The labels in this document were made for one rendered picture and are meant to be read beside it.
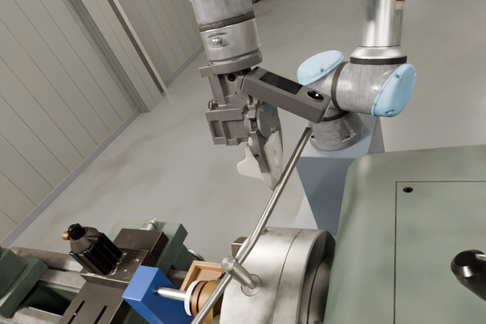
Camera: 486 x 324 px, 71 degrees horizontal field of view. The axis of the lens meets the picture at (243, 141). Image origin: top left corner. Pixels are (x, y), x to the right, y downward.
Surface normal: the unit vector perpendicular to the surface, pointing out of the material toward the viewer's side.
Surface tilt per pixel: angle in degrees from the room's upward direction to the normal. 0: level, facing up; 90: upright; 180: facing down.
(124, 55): 90
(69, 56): 90
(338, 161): 90
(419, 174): 0
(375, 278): 0
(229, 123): 75
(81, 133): 90
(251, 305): 20
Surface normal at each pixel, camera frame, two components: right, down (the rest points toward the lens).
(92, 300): -0.34, -0.76
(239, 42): 0.29, 0.29
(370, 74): -0.50, 0.30
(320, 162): -0.40, 0.65
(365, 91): -0.73, 0.25
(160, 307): 0.88, -0.06
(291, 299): -0.40, -0.59
